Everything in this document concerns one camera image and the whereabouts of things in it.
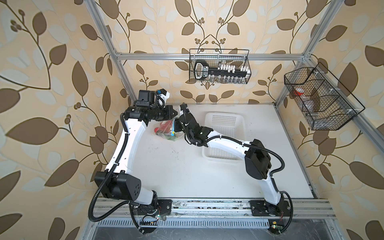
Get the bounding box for red apple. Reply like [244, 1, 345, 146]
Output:
[154, 121, 173, 135]

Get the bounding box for clear zip top bag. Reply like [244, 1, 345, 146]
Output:
[154, 117, 184, 141]

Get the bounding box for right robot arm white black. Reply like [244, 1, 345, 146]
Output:
[175, 103, 285, 212]

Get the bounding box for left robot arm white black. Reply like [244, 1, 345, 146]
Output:
[88, 89, 178, 222]

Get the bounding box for white plastic perforated basket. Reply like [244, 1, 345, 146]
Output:
[202, 112, 246, 163]

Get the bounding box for black white tool in basket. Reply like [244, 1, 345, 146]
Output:
[191, 60, 252, 80]

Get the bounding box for red capped bottle in basket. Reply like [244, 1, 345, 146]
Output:
[293, 87, 305, 97]

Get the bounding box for aluminium frame rail front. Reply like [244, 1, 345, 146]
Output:
[86, 197, 337, 220]

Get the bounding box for black wire basket back wall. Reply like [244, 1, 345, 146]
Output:
[189, 48, 252, 85]

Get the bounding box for black wire basket wall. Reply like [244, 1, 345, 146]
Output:
[284, 62, 366, 131]
[189, 48, 252, 85]

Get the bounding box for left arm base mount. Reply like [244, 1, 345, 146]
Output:
[129, 199, 173, 235]

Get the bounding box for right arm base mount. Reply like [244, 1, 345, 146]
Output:
[249, 197, 294, 235]

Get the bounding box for black wire basket right wall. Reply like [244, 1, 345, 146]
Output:
[284, 62, 366, 131]

